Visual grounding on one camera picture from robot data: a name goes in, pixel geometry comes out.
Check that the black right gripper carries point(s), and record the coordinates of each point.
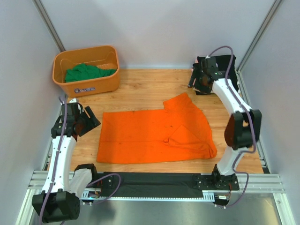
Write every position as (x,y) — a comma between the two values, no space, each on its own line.
(196,74)

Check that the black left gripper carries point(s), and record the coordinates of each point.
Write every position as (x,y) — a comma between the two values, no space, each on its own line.
(93,122)

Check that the orange t shirt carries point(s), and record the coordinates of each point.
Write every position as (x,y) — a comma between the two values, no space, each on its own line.
(178,132)

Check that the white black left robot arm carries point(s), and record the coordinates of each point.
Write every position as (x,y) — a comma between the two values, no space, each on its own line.
(59,199)

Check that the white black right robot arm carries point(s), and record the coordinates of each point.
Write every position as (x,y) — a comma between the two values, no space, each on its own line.
(243,128)

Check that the black folded t shirt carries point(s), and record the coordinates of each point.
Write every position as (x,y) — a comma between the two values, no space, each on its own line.
(226,64)

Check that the orange plastic basket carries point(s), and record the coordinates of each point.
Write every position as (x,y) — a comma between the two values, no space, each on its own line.
(104,57)

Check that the green t shirt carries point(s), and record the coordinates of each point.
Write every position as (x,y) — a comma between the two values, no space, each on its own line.
(83,72)

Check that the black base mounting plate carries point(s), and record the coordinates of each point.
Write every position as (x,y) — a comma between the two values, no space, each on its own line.
(108,185)

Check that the aluminium front frame rail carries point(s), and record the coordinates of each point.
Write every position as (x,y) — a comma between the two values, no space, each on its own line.
(254,183)

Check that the aluminium right corner post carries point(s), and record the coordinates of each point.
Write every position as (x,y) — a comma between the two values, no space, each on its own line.
(262,29)

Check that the aluminium corner post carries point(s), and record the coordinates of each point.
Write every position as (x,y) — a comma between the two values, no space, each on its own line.
(49,24)
(262,29)

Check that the aluminium left corner post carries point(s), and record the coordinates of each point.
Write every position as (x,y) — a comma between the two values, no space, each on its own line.
(49,24)

